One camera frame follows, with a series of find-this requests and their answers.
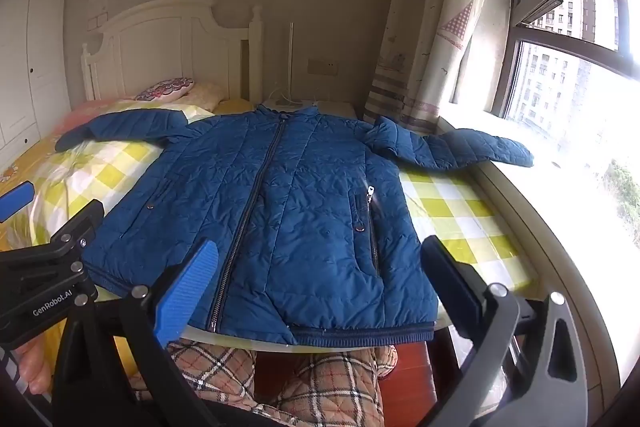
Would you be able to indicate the person's left hand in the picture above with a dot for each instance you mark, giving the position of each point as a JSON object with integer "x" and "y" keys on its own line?
{"x": 42, "y": 357}

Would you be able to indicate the pink blanket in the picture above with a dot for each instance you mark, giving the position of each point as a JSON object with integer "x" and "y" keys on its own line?
{"x": 85, "y": 112}

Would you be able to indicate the wall switch plate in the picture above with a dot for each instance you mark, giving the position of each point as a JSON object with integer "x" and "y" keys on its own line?
{"x": 97, "y": 22}

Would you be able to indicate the dark window frame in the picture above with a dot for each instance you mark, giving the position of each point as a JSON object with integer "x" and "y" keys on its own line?
{"x": 575, "y": 41}

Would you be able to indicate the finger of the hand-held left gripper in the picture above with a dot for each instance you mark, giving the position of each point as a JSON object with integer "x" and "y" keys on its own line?
{"x": 85, "y": 224}
{"x": 17, "y": 199}

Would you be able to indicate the white standing pole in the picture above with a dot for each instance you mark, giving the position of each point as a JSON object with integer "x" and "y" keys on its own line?
{"x": 290, "y": 57}

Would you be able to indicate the white bed headboard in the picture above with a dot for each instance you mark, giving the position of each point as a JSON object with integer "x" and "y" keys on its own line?
{"x": 165, "y": 42}

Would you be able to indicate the white wardrobe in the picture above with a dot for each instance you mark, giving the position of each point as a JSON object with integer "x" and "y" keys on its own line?
{"x": 30, "y": 57}

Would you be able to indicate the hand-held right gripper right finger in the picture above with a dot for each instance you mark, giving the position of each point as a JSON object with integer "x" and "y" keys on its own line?
{"x": 450, "y": 287}

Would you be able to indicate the paper wall notice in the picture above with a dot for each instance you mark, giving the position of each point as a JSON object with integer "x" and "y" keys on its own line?
{"x": 99, "y": 2}

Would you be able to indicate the white nightstand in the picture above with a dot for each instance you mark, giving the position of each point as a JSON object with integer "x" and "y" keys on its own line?
{"x": 342, "y": 111}

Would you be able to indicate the sailboat print curtain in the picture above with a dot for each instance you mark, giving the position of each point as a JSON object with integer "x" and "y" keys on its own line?
{"x": 435, "y": 7}

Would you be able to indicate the yellow checked bedsheet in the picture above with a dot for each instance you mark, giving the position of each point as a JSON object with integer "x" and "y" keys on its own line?
{"x": 450, "y": 217}

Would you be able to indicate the pale pink pillow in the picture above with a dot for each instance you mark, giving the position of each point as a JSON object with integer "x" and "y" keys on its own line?
{"x": 210, "y": 94}

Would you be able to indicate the wall socket plate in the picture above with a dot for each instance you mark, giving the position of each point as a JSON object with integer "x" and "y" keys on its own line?
{"x": 321, "y": 67}

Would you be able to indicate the blue quilted jacket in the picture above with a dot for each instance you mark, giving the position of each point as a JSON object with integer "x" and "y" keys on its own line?
{"x": 310, "y": 207}

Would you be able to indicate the cream window sill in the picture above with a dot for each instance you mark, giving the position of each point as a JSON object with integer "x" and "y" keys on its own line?
{"x": 550, "y": 232}

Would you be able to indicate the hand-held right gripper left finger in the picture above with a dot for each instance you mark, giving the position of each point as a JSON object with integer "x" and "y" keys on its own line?
{"x": 187, "y": 292}

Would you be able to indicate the patterned round pillow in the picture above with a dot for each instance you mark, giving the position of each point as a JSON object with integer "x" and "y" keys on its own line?
{"x": 167, "y": 88}

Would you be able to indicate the yellow cushion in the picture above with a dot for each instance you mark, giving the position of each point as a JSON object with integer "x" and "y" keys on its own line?
{"x": 235, "y": 106}

